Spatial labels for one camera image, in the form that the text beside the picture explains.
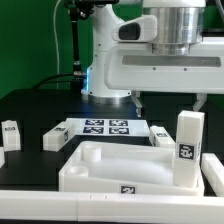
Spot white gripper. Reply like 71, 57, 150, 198
104, 15, 224, 117

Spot white desk tabletop tray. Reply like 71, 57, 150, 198
59, 141, 204, 196

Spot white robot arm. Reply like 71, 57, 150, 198
87, 0, 224, 111

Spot white right fence bar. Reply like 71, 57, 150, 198
201, 153, 224, 197

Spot white fence bar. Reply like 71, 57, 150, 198
0, 190, 224, 224
201, 153, 224, 197

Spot white marker sheet with tags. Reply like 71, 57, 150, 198
66, 118, 149, 137

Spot white left fence piece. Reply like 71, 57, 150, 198
0, 147, 5, 168

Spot white front fence bar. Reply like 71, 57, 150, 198
0, 190, 224, 224

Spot black cable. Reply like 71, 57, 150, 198
31, 73, 84, 90

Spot white cable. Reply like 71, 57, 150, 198
53, 0, 64, 90

